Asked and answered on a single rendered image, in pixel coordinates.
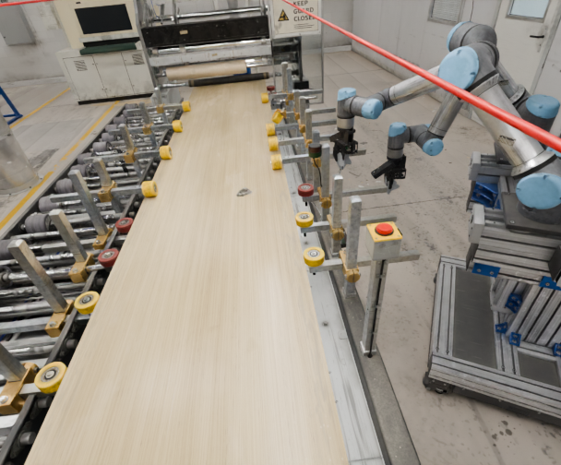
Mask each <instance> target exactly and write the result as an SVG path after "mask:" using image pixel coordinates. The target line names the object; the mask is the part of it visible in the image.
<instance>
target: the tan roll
mask: <svg viewBox="0 0 561 465"><path fill-rule="evenodd" d="M259 66H272V62H265V63H255V64H247V65H246V64H245V60H235V61H227V62H218V63H208V64H200V65H191V66H174V67H166V73H159V74H157V76H158V78H161V77H167V78H168V80H169V81H172V80H181V79H190V78H207V77H216V76H225V75H233V74H243V73H247V70H246V69H247V68H249V67H259Z"/></svg>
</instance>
